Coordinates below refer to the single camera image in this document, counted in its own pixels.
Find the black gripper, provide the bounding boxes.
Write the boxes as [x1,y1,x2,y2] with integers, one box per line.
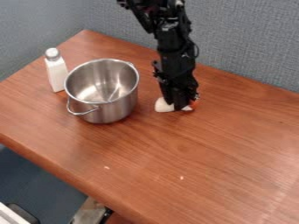
[152,49,201,110]

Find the white red-capped toy mushroom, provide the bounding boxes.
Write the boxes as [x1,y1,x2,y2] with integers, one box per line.
[154,97,198,113]

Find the shiny metal pot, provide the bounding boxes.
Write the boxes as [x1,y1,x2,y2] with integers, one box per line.
[64,59,140,124]

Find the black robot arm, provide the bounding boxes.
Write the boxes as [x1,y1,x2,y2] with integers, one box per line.
[116,0,201,112]

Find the white salt shaker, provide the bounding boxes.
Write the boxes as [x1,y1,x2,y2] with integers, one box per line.
[44,48,70,93]

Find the metal table leg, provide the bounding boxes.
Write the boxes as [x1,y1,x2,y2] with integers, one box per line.
[70,197,114,224]

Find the white object at corner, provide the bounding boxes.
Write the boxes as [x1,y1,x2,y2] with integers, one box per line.
[0,202,31,224]

